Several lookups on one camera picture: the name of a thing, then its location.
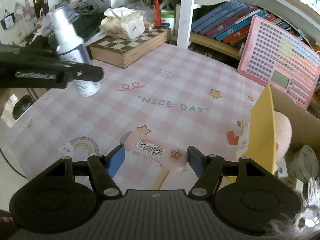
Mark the yellow cardboard box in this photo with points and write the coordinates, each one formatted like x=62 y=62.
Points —
x=257 y=137

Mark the pink handheld fan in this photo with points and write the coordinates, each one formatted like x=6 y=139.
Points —
x=160 y=153

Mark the pile of dark clothes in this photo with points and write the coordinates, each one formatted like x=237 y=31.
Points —
x=85 y=17

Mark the red pen toy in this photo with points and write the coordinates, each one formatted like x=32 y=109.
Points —
x=156 y=5

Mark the pink learning tablet board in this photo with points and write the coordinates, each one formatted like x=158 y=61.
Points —
x=273 y=56

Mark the pink plush toy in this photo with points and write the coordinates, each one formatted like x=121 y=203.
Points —
x=283 y=134

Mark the pink checked tablecloth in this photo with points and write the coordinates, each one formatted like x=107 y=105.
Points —
x=171 y=94

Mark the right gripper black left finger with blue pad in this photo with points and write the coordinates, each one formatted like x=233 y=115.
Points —
x=102 y=169

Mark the white spray bottle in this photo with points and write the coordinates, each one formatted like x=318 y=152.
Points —
x=71 y=48

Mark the white green tissue pack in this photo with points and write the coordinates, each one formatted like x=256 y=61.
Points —
x=304 y=165

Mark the white green jar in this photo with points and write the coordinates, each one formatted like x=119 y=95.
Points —
x=168 y=18

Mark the row of colourful books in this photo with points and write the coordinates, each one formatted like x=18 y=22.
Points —
x=229 y=22

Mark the wooden chess box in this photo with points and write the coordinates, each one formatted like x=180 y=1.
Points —
x=122 y=53

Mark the furry grey keychain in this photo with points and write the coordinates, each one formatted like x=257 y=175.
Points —
x=305 y=224

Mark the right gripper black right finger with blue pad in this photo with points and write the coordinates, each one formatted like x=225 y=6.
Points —
x=208 y=169

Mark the floral tissue pack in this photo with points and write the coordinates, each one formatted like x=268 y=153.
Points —
x=123 y=23

